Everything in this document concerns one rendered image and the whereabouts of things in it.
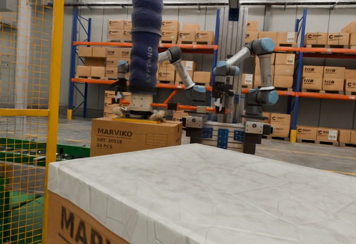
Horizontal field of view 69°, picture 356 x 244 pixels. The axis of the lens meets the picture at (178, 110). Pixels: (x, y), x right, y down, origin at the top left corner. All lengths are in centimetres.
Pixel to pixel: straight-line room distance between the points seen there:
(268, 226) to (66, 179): 29
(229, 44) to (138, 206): 233
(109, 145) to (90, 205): 154
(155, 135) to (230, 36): 126
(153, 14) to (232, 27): 91
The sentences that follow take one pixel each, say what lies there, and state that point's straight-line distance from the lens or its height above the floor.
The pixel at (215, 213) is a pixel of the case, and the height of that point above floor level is 102.
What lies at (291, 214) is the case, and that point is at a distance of 34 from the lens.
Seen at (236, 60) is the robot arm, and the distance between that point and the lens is 217.
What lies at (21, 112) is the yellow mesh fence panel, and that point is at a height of 99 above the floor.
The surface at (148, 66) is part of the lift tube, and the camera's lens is 192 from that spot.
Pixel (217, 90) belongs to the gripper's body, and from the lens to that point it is 192.
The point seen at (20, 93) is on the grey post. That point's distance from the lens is 469.
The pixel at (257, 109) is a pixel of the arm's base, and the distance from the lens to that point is 232.
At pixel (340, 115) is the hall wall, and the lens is 1089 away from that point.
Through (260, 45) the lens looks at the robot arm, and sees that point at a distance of 220.
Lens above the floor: 114
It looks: 3 degrees down
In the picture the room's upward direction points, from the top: 4 degrees clockwise
